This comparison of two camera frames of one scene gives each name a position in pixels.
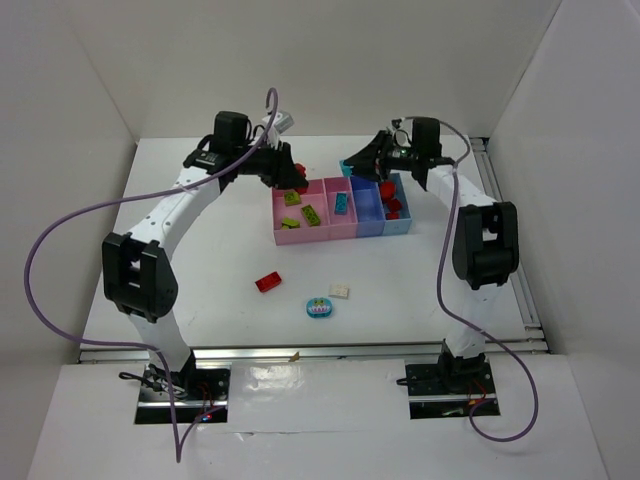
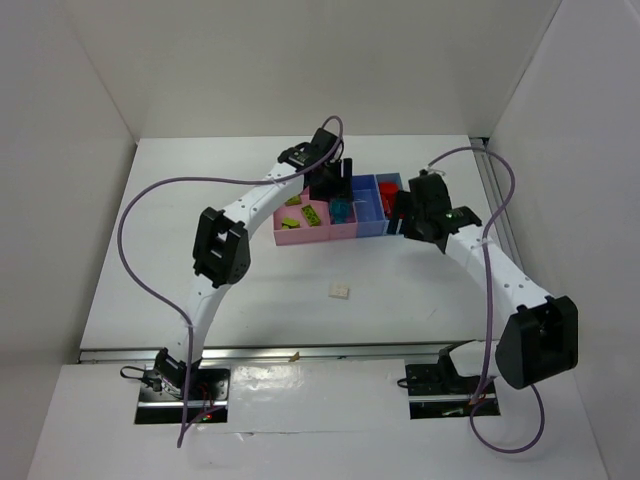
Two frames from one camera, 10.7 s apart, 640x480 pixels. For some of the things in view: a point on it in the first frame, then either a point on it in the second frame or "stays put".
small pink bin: [341, 208] stays put
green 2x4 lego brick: [310, 216] stays put
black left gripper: [279, 163] to [329, 181]
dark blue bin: [369, 207] stays put
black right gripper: [378, 156] to [403, 214]
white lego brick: [339, 291] stays put
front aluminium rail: [380, 351] stays put
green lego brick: [291, 222] stays put
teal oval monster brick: [319, 307] to [340, 209]
